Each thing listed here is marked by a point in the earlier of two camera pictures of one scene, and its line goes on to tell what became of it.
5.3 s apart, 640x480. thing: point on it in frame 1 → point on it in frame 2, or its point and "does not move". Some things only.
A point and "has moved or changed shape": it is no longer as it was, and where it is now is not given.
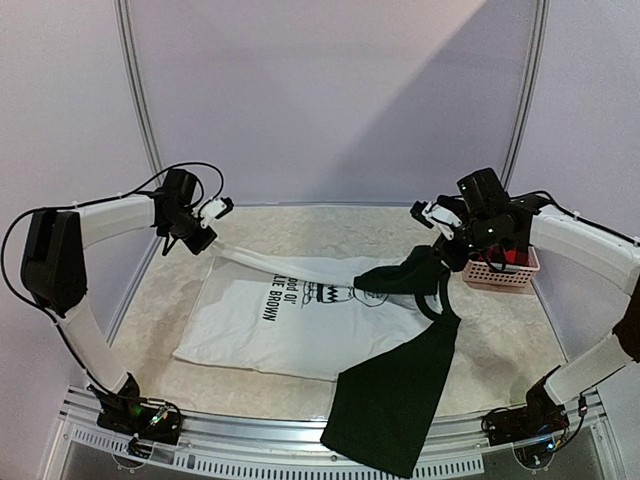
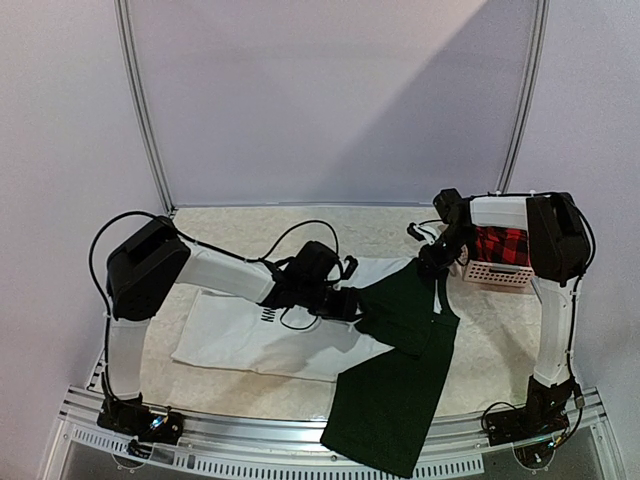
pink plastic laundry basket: [520, 277] does not move
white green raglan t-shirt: [379, 329] has moved or changed shape
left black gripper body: [195, 243] → [327, 308]
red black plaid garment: [520, 256] does not move
